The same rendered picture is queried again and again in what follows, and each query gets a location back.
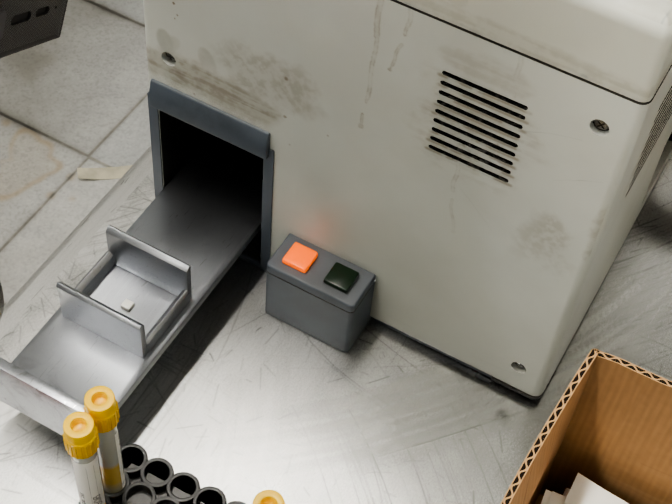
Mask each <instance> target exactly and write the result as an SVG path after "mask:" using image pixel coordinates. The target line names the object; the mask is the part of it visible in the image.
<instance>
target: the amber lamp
mask: <svg viewBox="0 0 672 504"><path fill-rule="evenodd" d="M317 256H318V253H317V252H316V251H314V250H312V249H309V248H307V247H305V246H303V245H301V244H299V243H297V242H295V243H294V244H293V246H292V247H291V248H290V250H289V251H288V252H287V254H286V255H285V256H284V258H283V260H282V262H283V263H284V264H286V265H289V266H291V267H293V268H295V269H297V270H299V271H301V272H303V273H305V272H306V271H307V270H308V269H309V267H310V266H311V264H312V263H313V262H314V260H315V259H316V258H317Z"/></svg>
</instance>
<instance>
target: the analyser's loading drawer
mask: <svg viewBox="0 0 672 504"><path fill-rule="evenodd" d="M262 188H263V180H261V179H259V178H257V177H255V176H253V175H251V174H249V173H247V172H244V171H242V170H240V169H238V168H236V167H234V166H232V165H230V164H228V163H226V162H223V161H221V160H219V159H217V158H215V157H213V156H211V155H209V154H207V153H204V152H202V151H200V150H197V151H196V152H195V153H194V155H193V156H192V157H191V158H190V159H189V160H188V161H187V163H186V164H185V165H184V166H183V167H182V168H181V169H180V170H179V172H178V173H177V174H176V175H175V176H174V177H173V178H172V180H171V181H170V182H169V183H168V184H167V185H166V186H165V188H164V189H163V190H162V191H161V192H160V193H159V194H158V196H157V197H156V198H155V199H154V200H153V201H152V202H151V204H150V205H149V206H148V207H147V208H146V209H145V210H144V212H143V213H142V214H141V215H140V216H139V217H138V218H137V220H136V221H135V222H134V223H133V224H132V225H131V226H130V228H129V229H128V230H127V231H126V232H124V231H122V230H120V229H118V228H116V227H114V226H112V225H108V227H107V229H106V238H107V246H108V251H106V252H105V253H104V254H103V256H102V257H101V258H100V259H99V260H98V261H97V262H96V264H95V265H94V266H93V267H92V268H91V269H90V270H89V272H88V273H87V274H86V275H85V276H84V277H83V278H82V280H81V281H80V282H79V283H78V284H77V285H76V286H75V288H72V287H71V286H69V285H67V284H65V283H63V282H57V284H56V287H57V289H58V295H59V300H60V305H61V306H60V308H59V309H58V310H57V311H56V312H55V313H54V314H53V316H52V317H51V318H50V319H49V320H48V321H47V322H46V324H45V325H44V326H43V327H42V328H41V329H40V330H39V332H38V333H37V334H36V335H35V336H34V337H33V338H32V340H31V341H30V342H29V343H28V344H27V345H26V346H25V348H24V349H23V350H22V351H21V352H20V353H19V354H18V356H17V357H16V358H15V359H14V360H13V361H12V362H11V363H10V362H8V361H7V360H5V359H3V358H1V357H0V401H2V402H3V403H5V404H7V405H9V406H11V407H12V408H14V409H16V410H18V411H20V412H21V413H23V414H25V415H27V416H28V417H30V418H32V419H34V420H36V421H37V422H39V423H41V424H43V425H44V426H46V427H48V428H50V429H52V430H53V431H55V432H57V433H59V434H60V435H62V434H63V433H64V432H63V423H64V420H65V419H66V417H67V416H69V415H70V414H72V413H74V412H78V411H80V412H84V410H83V408H84V404H85V403H84V397H85V394H86V393H87V391H88V390H90V389H91V388H93V387H95V386H106V387H108V388H110V389H111V390H112V391H113V393H114V395H115V400H116V401H117V402H118V407H119V409H120V407H121V406H122V405H123V404H124V402H125V401H126V400H127V398H128V397H129V396H130V395H131V393H132V392H133V391H134V390H135V388H136V387H137V386H138V384H139V383H140V382H141V381H142V379H143V378H144V377H145V376H146V374H147V373H148V372H149V370H150V369H151V368H152V367H153V365H154V364H155V363H156V362H157V360H158V359H159V358H160V357H161V355H162V354H163V353H164V351H165V350H166V349H167V348H168V346H169V345H170V344H171V343H172V341H173V340H174V339H175V337H176V336H177V335H178V334H179V332H180V331H181V330H182V329H183V327H184V326H185V325H186V323H187V322H188V321H189V320H190V318H191V317H192V316H193V315H194V313H195V312H196V311H197V309H198V308H199V307H200V306H201V304H202V303H203V302H204V301H205V299H206V298H207V297H208V295H209V294H210V293H211V292H212V290H213V289H214V288H215V287H216V285H217V284H218V283H219V281H220V280H221V279H222V278H223V276H224V275H225V274H226V273H227V271H228V270H229V269H230V267H231V266H232V265H233V264H234V262H235V261H236V260H237V259H238V257H239V256H240V255H241V254H242V252H243V251H244V250H245V248H246V247H247V246H248V245H249V243H250V242H251V241H252V240H253V238H254V237H255V236H256V234H257V233H258V232H259V231H260V229H261V222H262ZM125 299H128V300H130V301H132V302H134V304H135V306H134V307H133V308H132V310H131V311H130V312H127V311H125V310H123V309H121V304H122V303H123V302H124V301H125ZM62 436H63V435H62Z"/></svg>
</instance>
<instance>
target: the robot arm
mask: <svg viewBox="0 0 672 504"><path fill-rule="evenodd" d="M67 3H68V0H0V58H3V57H5V56H8V55H11V54H14V53H17V52H19V51H22V50H25V49H28V48H31V47H33V46H36V45H39V44H42V43H45V42H47V41H50V40H53V39H56V38H59V37H60V35H61V30H62V26H63V21H64V16H65V12H66V7H67ZM3 310H4V296H3V290H2V286H1V282H0V320H1V317H2V314H3Z"/></svg>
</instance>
